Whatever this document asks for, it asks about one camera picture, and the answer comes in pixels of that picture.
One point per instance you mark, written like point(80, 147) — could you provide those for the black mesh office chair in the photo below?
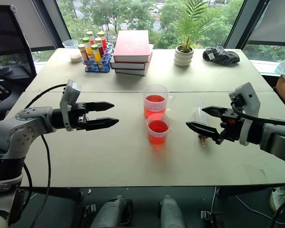
point(12, 47)

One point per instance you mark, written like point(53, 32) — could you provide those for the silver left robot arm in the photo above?
point(12, 133)

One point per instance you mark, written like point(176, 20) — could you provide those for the large beaker red liquid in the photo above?
point(154, 104)

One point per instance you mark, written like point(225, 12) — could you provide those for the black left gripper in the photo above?
point(80, 108)

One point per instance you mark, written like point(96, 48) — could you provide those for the beige cap tube red liquid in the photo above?
point(102, 39)
point(99, 45)

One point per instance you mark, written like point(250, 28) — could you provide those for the white sneaker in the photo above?
point(279, 198)

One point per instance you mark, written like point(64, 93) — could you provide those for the blue test tube rack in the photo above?
point(104, 63)

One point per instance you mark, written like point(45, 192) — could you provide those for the small black metal clamp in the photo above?
point(90, 210)
point(207, 215)

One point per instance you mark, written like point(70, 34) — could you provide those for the large red hardcover book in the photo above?
point(131, 45)

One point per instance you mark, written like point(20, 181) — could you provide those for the beige cap tube orange liquid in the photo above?
point(83, 53)

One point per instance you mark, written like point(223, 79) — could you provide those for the green cap tube yellow liquid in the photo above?
point(87, 45)
point(96, 53)

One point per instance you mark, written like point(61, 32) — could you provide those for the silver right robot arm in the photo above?
point(275, 140)

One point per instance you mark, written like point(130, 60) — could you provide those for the black table leg bar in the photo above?
point(54, 192)
point(244, 191)

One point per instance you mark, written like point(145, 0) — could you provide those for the green plant in white pot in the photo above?
point(184, 55)

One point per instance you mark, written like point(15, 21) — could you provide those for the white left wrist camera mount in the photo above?
point(67, 99)

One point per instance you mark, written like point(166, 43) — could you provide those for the small beaker red liquid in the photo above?
point(158, 130)

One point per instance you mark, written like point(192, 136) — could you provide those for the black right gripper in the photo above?
point(232, 129)

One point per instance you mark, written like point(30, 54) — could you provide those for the dark grey crumpled cloth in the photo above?
point(222, 55)

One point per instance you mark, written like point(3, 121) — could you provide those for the clear empty plastic beaker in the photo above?
point(70, 44)

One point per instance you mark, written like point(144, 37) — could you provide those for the grey rounded robot leg shape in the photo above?
point(171, 213)
point(111, 212)

